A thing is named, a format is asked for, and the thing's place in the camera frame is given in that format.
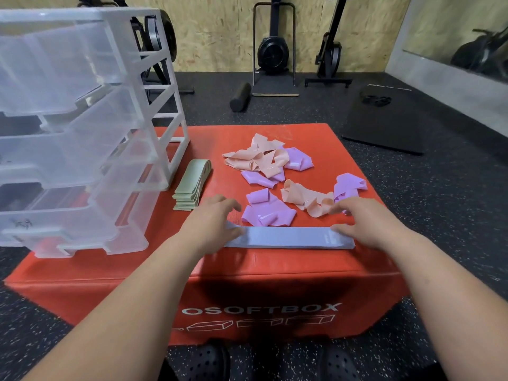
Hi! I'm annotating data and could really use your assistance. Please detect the black upright rowing machine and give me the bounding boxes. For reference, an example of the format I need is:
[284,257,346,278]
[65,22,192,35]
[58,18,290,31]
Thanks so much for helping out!
[304,0,354,88]

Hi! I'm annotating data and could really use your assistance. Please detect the stack of green bands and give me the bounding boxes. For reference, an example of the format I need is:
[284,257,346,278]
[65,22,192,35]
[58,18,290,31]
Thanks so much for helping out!
[173,159,212,212]

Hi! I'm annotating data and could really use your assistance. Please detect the black ski machine with stand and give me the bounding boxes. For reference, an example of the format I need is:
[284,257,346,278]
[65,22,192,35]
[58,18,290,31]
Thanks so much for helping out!
[251,0,301,97]

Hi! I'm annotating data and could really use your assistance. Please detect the black foam roller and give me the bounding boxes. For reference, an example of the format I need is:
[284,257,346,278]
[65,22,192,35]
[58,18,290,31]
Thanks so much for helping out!
[230,81,253,113]

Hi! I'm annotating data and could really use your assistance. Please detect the black exercise mat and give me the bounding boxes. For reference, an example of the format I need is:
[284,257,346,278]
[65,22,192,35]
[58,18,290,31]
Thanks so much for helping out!
[341,85,425,155]

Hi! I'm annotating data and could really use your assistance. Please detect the black straps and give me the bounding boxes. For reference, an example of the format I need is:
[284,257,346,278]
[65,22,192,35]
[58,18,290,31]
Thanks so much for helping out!
[361,94,393,107]

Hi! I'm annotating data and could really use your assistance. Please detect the black perforated clog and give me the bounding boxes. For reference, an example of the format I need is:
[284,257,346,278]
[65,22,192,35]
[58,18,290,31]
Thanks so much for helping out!
[184,341,231,381]
[317,344,362,381]

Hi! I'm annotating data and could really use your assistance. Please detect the translucent plastic drawer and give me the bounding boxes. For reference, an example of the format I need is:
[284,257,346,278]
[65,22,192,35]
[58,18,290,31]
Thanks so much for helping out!
[0,85,159,190]
[0,21,132,117]
[0,162,171,258]
[105,190,161,257]

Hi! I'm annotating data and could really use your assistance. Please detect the person's left hand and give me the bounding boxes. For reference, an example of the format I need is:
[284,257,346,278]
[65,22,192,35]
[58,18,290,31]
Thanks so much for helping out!
[173,195,245,259]

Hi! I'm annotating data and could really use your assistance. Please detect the person's right hand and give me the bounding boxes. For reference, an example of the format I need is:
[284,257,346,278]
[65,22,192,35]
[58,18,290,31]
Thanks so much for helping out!
[328,197,418,252]

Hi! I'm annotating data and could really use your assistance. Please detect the red soft plyo box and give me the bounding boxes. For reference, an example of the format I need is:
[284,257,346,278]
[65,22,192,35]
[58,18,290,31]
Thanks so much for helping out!
[4,122,410,346]

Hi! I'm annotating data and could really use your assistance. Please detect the wall mirror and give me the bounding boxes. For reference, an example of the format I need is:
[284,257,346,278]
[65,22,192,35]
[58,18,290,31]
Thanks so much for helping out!
[403,0,508,84]

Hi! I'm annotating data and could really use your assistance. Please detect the stack of blue bands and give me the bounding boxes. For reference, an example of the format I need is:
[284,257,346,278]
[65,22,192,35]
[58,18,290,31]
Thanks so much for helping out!
[224,222,356,250]

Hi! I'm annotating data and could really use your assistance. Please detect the person's right forearm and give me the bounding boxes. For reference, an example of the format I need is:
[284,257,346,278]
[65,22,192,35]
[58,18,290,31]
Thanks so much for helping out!
[393,230,508,381]

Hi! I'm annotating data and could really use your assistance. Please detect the person's left forearm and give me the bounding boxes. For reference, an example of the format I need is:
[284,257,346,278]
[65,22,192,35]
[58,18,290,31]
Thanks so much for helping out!
[22,238,201,381]

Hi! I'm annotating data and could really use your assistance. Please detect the pile of mixed resistance bands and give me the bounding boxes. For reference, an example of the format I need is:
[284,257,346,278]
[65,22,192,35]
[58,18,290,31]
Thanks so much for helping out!
[222,133,369,228]

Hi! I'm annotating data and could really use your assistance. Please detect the clear plastic drawer unit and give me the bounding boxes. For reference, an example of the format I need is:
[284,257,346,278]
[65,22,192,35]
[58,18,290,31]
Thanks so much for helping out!
[0,7,191,191]

